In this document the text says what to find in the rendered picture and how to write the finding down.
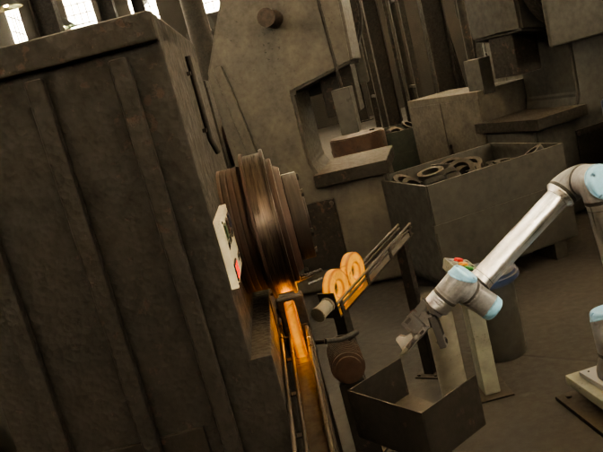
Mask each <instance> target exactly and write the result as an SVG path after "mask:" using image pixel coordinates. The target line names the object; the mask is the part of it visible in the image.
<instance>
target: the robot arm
mask: <svg viewBox="0 0 603 452"><path fill-rule="evenodd" d="M581 198H582V199H583V203H584V205H585V207H586V208H587V212H588V215H589V218H590V224H591V227H592V229H593V233H594V236H595V240H596V242H597V245H598V249H599V254H600V257H601V261H602V264H603V164H587V163H582V164H578V165H574V166H572V167H570V168H569V169H566V170H565V171H563V172H561V173H560V174H559V175H557V176H556V177H555V178H553V179H552V180H551V181H550V182H549V184H548V185H547V192H546V193H545V194H544V195H543V196H542V197H541V198H540V199H539V200H538V201H537V203H536V204H535V205H534V206H533V207H532V208H531V209H530V210H529V211H528V212H527V213H526V214H525V215H524V217H523V218H522V219H521V220H520V221H519V222H518V223H517V224H516V225H515V226H514V227H513V228H512V229H511V231H510V232H509V233H508V234H507V235H506V236H505V237H504V238H503V239H502V240H501V241H500V242H499V244H498V245H497V246H496V247H495V248H494V249H493V250H492V251H491V252H490V253H489V254H488V255H487V256H486V258H485V259H484V260H483V261H482V262H481V263H480V264H479V265H478V266H477V267H476V268H475V269H474V271H473V272H470V271H468V269H467V268H465V267H463V266H461V265H454V266H453V267H452V268H451V269H450V270H449V271H448V273H447V274H446V275H445V276H444V277H443V278H442V280H441V281H440V282H439V283H438V285H437V286H436V287H435V288H434V289H433V290H432V292H431V293H430V294H429V295H428V296H427V298H426V299H423V300H421V301H420V303H419V304H418V306H417V307H416V308H415V309H412V310H411V311H410V312H409V315H408V316H407V317H406V319H405V320H404V321H403V322H402V324H401V325H402V326H403V327H404V328H405V329H406V330H407V331H408V332H411V333H410V334H409V335H400V336H398V337H397V339H396V341H397V342H398V344H399V346H400V347H401V349H402V352H401V353H400V354H399V356H403V355H406V354H407V353H408V352H409V351H410V349H411V348H412V347H413V346H414V345H415V344H416V343H417V342H418V340H419V339H421V338H422V337H423V336H424V335H425V334H426V333H427V332H428V330H429V329H430V328H433V331H434V334H435V337H436V340H437V344H438V345H439V347H440V349H444V348H446V347H447V346H448V339H447V338H446V336H445V334H444V331H443V328H442V326H441V321H440V319H439V317H442V316H447V315H448V314H449V312H450V311H451V310H452V309H453V308H454V307H455V305H456V304H457V303H459V304H461V305H464V306H465V307H467V308H468V309H471V310H472V311H474V312H476V313H477V314H478V315H479V316H481V317H482V318H484V319H486V320H490V319H492V318H494V317H495V316H496V315H497V314H498V313H499V311H500V310H501V308H502V305H503V300H502V299H501V298H500V297H499V296H498V295H495V294H494V293H493V292H491V291H489V290H490V288H491V287H492V286H493V285H494V283H495V282H496V281H497V280H498V279H499V278H500V277H501V276H502V275H503V274H504V273H505V272H506V270H507V269H508V268H509V267H510V266H511V265H512V264H513V263H514V262H515V261H516V260H517V259H518V257H519V256H520V255H521V254H522V253H523V252H524V251H525V250H526V249H527V248H528V247H529V246H530V244H531V243H532V242H533V241H534V240H535V239H536V238H537V237H538V236H539V235H540V234H541V233H542V232H543V230H544V229H545V228H546V227H547V226H548V225H549V224H550V223H551V222H552V221H553V220H554V219H555V217H556V216H557V215H558V214H559V213H560V212H561V211H562V210H563V209H564V208H565V207H566V206H573V205H574V204H575V203H576V202H577V201H578V200H579V199H581ZM429 311H430V312H431V314H430V313H429ZM590 324H591V329H592V333H593V336H594V340H595V344H596V348H597V352H598V356H599V358H598V364H597V369H596V371H597V375H598V378H599V379H600V380H602V381H603V305H601V306H598V307H596V308H594V309H592V310H591V311H590Z"/></svg>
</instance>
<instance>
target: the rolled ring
mask: <svg viewBox="0 0 603 452"><path fill-rule="evenodd" d="M284 310H285V314H286V318H287V322H288V326H289V329H290V333H291V337H292V340H293V346H294V349H295V352H296V355H297V357H298V358H301V357H304V356H307V354H308V353H307V349H306V344H305V341H304V337H303V333H302V327H301V323H300V319H299V317H298V313H297V309H296V307H295V304H294V301H293V300H290V301H286V302H285V303H284Z"/></svg>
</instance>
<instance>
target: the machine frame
mask: <svg viewBox="0 0 603 452"><path fill-rule="evenodd" d="M187 56H191V59H192V63H193V66H194V69H195V73H196V76H197V81H198V85H199V89H200V91H201V95H202V99H203V102H204V105H205V111H206V114H207V117H208V121H209V124H210V127H211V131H212V134H213V138H214V140H215V142H216V144H217V145H218V147H219V149H220V151H221V152H219V153H218V154H215V152H214V150H213V148H212V146H211V145H210V143H209V142H208V140H207V137H206V133H203V131H202V129H203V128H204V124H203V121H202V118H201V114H200V111H199V107H198V105H197V99H196V95H195V92H194V89H193V85H192V82H191V79H190V76H187V73H186V72H188V67H187V63H186V59H185V57H187ZM221 170H227V167H226V163H225V160H224V157H223V151H222V147H221V144H220V141H219V137H218V134H217V131H216V127H215V124H214V118H213V115H212V111H211V108H210V105H209V101H208V98H207V95H206V91H205V86H204V82H203V79H202V75H201V72H200V69H199V65H198V62H197V54H196V51H195V48H194V45H193V43H192V42H190V41H189V40H188V39H186V38H185V37H183V36H182V35H181V34H179V33H178V32H177V31H175V30H174V29H173V28H172V27H171V26H170V25H168V24H167V23H166V22H164V21H163V20H161V19H160V18H159V17H157V16H156V15H155V14H153V13H152V12H150V11H147V10H145V11H142V12H139V13H132V14H129V15H125V16H121V17H118V18H114V19H110V20H106V21H103V22H97V23H94V24H90V25H86V26H83V27H79V28H75V29H71V30H65V31H62V32H59V33H55V34H51V35H47V36H44V37H40V38H36V39H30V40H26V41H24V42H20V43H16V44H12V45H9V46H5V47H1V48H0V404H1V406H2V409H3V411H4V416H5V419H6V420H7V423H8V427H9V430H10V432H11V434H12V437H13V441H14V444H15V446H16V448H17V451H18V452H293V449H292V441H291V433H290V425H289V417H288V410H287V402H286V394H285V386H284V372H283V363H282V356H281V348H280V339H279V335H280V334H281V333H282V331H281V328H280V327H278V318H279V315H278V314H277V311H276V309H277V306H276V302H275V297H274V295H273V296H271V295H270V293H272V291H271V288H270V289H269V288H268V289H266V290H263V291H257V292H252V293H250V294H248V293H247V292H246V290H245V288H244V286H243V283H242V281H241V279H240V288H238V289H234V290H232V287H231V285H230V281H229V278H228V274H227V272H226V268H225V265H224V261H223V256H222V252H221V249H220V246H219V243H218V239H217V237H216V233H215V230H214V225H213V221H214V217H215V215H216V212H217V210H218V207H219V205H220V200H219V196H218V190H217V185H216V171H221Z"/></svg>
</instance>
